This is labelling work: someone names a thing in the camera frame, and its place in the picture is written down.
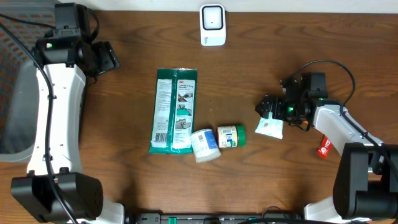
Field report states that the white lid blue jar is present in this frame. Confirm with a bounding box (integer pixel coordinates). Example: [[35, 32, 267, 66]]
[[190, 129, 221, 163]]

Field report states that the white barcode scanner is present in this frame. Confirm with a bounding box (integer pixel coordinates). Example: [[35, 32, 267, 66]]
[[199, 4, 226, 47]]

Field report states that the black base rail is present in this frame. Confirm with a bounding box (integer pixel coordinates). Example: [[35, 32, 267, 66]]
[[134, 212, 303, 224]]

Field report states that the red snack wrapper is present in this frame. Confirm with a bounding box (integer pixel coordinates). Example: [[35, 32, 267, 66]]
[[317, 136, 332, 159]]

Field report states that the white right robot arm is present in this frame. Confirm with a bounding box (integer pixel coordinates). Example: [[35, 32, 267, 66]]
[[256, 96, 397, 223]]

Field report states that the grey plastic shopping basket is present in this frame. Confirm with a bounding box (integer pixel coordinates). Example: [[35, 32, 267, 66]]
[[1, 0, 58, 162]]

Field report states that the large green 3M package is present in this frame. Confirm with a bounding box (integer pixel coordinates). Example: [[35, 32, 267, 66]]
[[149, 68, 198, 155]]

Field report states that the green lid jar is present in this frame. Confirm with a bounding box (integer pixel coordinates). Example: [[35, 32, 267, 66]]
[[216, 125, 246, 149]]

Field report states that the light green wipes packet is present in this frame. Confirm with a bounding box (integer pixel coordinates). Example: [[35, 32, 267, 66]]
[[255, 112, 284, 139]]

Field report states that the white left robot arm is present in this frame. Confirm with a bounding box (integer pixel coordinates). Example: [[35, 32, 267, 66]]
[[11, 37, 130, 223]]

